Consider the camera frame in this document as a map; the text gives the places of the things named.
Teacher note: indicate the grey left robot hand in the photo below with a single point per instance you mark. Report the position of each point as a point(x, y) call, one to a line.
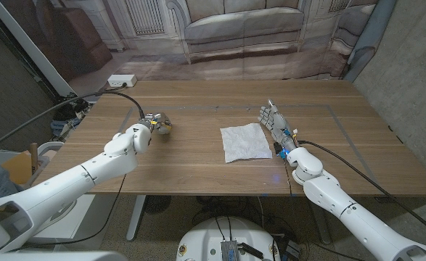
point(160, 123)

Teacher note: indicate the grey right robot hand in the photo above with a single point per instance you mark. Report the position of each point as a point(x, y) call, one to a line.
point(278, 125)

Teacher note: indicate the white tissue paper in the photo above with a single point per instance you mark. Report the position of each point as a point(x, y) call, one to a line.
point(245, 143)

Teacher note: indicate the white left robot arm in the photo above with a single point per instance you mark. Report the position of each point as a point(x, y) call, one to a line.
point(71, 185)

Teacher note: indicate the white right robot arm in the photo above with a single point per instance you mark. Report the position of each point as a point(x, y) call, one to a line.
point(343, 210)

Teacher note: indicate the white power strip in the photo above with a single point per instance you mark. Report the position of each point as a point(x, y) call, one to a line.
point(122, 80)

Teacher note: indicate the printed sofa room backdrop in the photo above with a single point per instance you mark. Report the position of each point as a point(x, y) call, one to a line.
point(234, 36)

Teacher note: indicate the grey table leg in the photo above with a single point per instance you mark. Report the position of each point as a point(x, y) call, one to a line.
point(319, 217)

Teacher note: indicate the white chair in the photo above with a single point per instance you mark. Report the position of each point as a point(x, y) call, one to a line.
point(51, 146)

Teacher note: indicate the white floor panel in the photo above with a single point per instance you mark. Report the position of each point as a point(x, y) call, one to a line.
point(82, 214)

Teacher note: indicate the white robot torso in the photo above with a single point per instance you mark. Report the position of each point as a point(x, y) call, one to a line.
point(205, 235)

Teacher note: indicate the grey blue rolled sheet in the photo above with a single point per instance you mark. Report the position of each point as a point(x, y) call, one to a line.
point(370, 36)

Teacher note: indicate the grey finned electronics box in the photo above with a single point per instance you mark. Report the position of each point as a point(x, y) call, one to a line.
point(229, 251)

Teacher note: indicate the orange cardboard box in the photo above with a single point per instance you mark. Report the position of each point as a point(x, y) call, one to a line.
point(16, 168)

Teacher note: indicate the white backdrop frame pole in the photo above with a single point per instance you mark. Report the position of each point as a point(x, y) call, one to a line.
point(35, 50)

